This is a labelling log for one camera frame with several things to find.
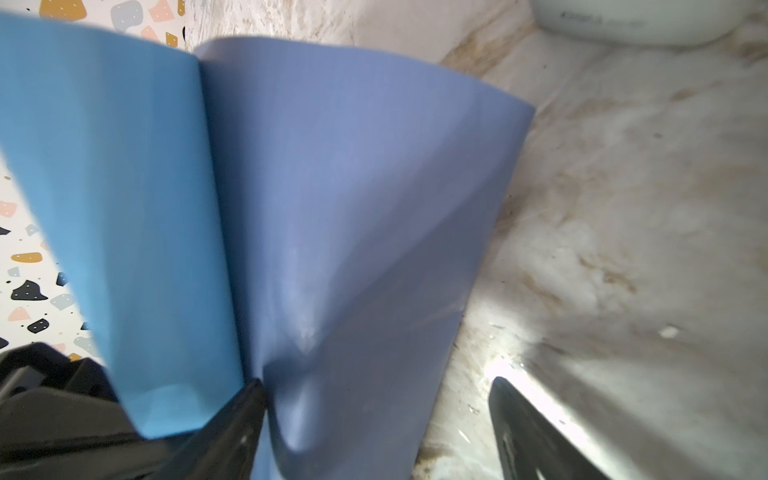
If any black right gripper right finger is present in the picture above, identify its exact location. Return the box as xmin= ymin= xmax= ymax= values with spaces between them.
xmin=488 ymin=376 xmax=607 ymax=480

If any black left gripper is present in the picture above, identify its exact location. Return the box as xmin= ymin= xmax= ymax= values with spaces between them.
xmin=1 ymin=343 xmax=192 ymax=479

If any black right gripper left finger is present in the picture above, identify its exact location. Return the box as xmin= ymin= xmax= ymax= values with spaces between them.
xmin=151 ymin=379 xmax=267 ymax=480

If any blue wrapping paper sheet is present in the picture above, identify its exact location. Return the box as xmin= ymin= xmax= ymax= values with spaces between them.
xmin=1 ymin=14 xmax=535 ymax=479

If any grey tape dispenser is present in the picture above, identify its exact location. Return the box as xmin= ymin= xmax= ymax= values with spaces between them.
xmin=530 ymin=0 xmax=758 ymax=47

